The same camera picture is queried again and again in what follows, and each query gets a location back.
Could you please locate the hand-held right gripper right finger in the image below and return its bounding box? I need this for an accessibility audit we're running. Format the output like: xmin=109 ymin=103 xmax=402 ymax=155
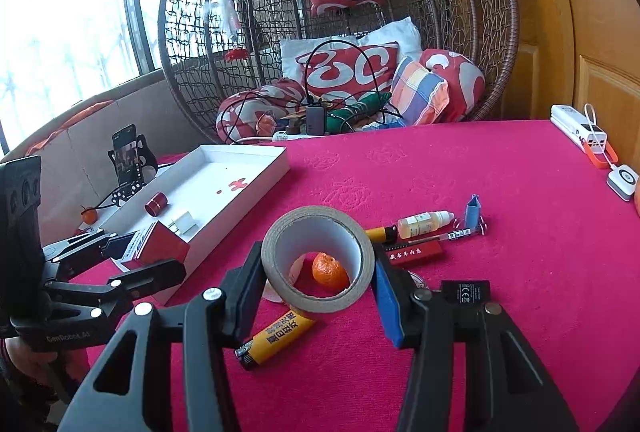
xmin=372 ymin=245 xmax=581 ymax=432

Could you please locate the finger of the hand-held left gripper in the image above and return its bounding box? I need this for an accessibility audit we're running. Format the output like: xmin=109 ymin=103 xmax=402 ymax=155
xmin=44 ymin=259 xmax=187 ymax=314
xmin=42 ymin=231 xmax=143 ymax=271

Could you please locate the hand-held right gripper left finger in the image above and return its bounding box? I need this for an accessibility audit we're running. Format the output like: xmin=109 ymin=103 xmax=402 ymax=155
xmin=57 ymin=241 xmax=267 ymax=432

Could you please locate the red white box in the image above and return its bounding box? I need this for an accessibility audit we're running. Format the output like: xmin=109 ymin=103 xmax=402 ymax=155
xmin=121 ymin=221 xmax=191 ymax=272

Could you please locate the yellow lighter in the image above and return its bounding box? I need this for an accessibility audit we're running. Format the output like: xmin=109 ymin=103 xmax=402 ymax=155
xmin=235 ymin=307 xmax=317 ymax=372

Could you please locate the long red case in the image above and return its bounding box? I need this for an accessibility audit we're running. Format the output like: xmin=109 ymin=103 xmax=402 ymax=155
xmin=385 ymin=235 xmax=445 ymax=269

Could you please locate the yellow black tube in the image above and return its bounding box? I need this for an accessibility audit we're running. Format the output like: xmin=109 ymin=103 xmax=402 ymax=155
xmin=364 ymin=223 xmax=399 ymax=244

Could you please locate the black power adapter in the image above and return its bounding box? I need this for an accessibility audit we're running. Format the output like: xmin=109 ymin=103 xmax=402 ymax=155
xmin=441 ymin=280 xmax=493 ymax=311

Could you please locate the brown tape roll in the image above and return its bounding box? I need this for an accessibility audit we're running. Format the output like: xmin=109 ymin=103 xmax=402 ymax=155
xmin=261 ymin=206 xmax=376 ymax=314

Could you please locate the white tray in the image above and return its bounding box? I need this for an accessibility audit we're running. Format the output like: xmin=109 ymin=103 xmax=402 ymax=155
xmin=75 ymin=143 xmax=292 ymax=305

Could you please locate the person's left hand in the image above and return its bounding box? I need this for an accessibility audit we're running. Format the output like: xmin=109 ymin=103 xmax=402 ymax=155
xmin=0 ymin=339 xmax=93 ymax=393

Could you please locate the black polka dot phone stand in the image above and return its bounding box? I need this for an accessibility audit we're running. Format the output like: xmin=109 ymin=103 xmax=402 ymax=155
xmin=107 ymin=136 xmax=160 ymax=208

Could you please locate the small red cylinder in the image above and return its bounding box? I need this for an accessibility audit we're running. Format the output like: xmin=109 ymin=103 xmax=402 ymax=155
xmin=145 ymin=193 xmax=170 ymax=216

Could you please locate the small white block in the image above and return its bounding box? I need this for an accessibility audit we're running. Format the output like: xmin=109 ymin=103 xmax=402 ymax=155
xmin=169 ymin=211 xmax=198 ymax=231

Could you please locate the small white dropper bottle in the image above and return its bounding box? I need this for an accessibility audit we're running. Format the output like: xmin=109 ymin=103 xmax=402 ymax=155
xmin=397 ymin=211 xmax=456 ymax=235

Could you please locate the black smartphone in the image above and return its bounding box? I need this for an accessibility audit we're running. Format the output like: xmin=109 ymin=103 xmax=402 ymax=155
xmin=111 ymin=124 xmax=146 ymax=185

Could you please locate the clear black pen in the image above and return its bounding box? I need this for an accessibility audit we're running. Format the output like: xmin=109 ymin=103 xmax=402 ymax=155
xmin=397 ymin=226 xmax=487 ymax=247

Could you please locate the orange cloth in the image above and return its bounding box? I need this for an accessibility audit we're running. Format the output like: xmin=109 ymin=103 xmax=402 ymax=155
xmin=25 ymin=100 xmax=117 ymax=155

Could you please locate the blue binder clip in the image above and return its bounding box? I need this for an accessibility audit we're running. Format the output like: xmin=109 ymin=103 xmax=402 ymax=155
xmin=462 ymin=195 xmax=485 ymax=233

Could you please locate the magenta tablecloth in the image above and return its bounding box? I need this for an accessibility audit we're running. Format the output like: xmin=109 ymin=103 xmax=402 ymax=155
xmin=75 ymin=119 xmax=640 ymax=432

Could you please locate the white power strip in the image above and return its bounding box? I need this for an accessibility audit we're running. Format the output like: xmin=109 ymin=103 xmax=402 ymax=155
xmin=235 ymin=131 xmax=326 ymax=144

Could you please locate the black charger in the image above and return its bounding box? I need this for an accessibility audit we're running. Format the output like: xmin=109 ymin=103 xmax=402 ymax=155
xmin=305 ymin=106 xmax=327 ymax=136

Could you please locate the red patterned bolster cushion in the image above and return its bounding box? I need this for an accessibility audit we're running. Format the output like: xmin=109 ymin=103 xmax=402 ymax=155
xmin=215 ymin=77 xmax=306 ymax=144

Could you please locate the green folded umbrella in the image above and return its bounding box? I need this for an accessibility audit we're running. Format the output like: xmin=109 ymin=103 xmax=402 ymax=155
xmin=327 ymin=92 xmax=393 ymax=130

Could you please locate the plaid cushion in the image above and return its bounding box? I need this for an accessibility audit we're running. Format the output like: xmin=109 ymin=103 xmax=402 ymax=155
xmin=389 ymin=56 xmax=450 ymax=125

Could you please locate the square red patterned cushion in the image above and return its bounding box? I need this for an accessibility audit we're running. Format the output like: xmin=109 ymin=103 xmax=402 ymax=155
xmin=295 ymin=41 xmax=401 ymax=103

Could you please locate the round red patterned cushion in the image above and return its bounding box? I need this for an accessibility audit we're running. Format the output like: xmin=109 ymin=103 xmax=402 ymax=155
xmin=419 ymin=48 xmax=487 ymax=123

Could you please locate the white pillow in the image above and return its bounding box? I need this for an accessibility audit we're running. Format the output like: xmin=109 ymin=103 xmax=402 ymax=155
xmin=279 ymin=16 xmax=423 ymax=78

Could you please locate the white power bank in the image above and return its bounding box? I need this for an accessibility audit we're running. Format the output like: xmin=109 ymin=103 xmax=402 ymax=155
xmin=550 ymin=104 xmax=608 ymax=153

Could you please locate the white square charger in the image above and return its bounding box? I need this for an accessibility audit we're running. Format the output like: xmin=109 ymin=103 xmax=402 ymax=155
xmin=606 ymin=163 xmax=640 ymax=202

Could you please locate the wicker egg chair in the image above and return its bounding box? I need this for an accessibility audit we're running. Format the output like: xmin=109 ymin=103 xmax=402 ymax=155
xmin=157 ymin=0 xmax=521 ymax=145

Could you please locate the wooden door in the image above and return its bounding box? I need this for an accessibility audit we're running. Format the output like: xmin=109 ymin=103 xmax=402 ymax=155
xmin=505 ymin=0 xmax=640 ymax=143

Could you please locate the black cable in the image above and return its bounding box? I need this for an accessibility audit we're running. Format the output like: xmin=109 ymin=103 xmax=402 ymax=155
xmin=227 ymin=40 xmax=406 ymax=144

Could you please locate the black window frame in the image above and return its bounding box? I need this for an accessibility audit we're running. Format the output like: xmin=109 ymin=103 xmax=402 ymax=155
xmin=0 ymin=0 xmax=166 ymax=153

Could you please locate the orange strap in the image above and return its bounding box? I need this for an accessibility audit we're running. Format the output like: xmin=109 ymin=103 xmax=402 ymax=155
xmin=580 ymin=139 xmax=619 ymax=169

